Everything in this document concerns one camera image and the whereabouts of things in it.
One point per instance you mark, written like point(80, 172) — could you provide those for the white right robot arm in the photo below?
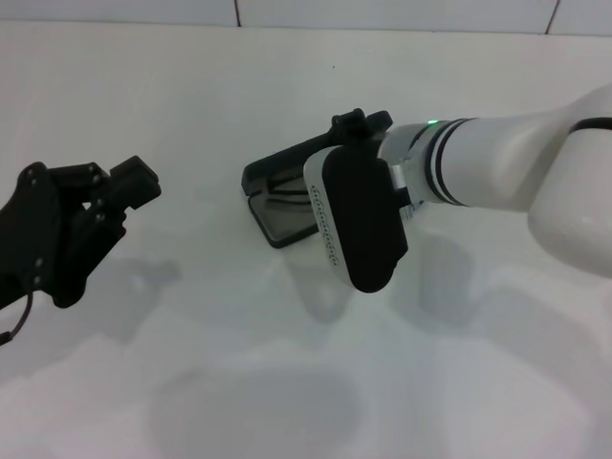
point(502, 158)

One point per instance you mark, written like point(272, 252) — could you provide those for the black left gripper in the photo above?
point(38, 229)

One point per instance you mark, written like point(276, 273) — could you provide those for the black glasses case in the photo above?
point(282, 225)

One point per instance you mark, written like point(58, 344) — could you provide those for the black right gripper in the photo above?
point(356, 129)

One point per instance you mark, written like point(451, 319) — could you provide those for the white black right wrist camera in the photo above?
point(363, 215)

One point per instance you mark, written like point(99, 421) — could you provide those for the black glasses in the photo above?
point(291, 192)

